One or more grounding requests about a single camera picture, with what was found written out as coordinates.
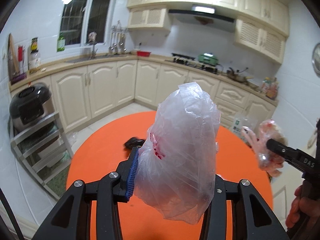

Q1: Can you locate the clear disposable plastic glove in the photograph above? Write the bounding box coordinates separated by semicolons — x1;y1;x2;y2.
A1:
241;119;288;178

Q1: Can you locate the wok with lid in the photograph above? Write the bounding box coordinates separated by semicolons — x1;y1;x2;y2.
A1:
226;67;254;83

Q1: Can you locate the black plastic bag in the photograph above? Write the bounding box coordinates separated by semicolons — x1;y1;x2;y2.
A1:
124;137;145;150

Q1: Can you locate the black range hood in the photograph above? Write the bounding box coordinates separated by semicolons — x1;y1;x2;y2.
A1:
168;5;236;33

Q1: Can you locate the sink faucet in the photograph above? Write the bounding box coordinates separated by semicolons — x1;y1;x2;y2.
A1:
88;31;97;59

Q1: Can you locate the green electric pot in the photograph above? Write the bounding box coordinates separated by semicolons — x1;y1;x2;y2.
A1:
198;53;219;66

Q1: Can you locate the green dish soap bottle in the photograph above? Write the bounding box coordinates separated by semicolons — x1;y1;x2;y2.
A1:
57;33;66;52

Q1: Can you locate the red basin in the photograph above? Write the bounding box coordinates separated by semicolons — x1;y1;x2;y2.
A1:
137;50;151;57

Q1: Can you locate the hanging utensil rack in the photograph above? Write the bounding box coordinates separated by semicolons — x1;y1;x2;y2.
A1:
107;21;129;56

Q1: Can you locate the window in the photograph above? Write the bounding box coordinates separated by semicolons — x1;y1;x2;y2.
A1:
58;0;111;46

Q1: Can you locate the metal shelf rack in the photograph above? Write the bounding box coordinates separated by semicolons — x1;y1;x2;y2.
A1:
9;112;74;199

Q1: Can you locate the person's right hand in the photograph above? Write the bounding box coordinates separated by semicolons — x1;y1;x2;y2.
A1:
285;185;320;230

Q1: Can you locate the door handle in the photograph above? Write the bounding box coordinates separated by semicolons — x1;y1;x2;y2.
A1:
307;128;317;149

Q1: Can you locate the black gas stove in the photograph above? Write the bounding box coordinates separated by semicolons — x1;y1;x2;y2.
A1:
165;53;218;74

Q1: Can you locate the rice bag on floor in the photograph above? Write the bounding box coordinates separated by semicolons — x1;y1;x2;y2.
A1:
229;113;258;142

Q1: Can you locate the black rice cooker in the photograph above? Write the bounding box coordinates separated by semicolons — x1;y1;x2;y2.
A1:
9;82;55;133

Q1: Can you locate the clear plastic bag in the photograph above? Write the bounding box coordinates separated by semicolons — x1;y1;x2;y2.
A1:
134;82;220;224

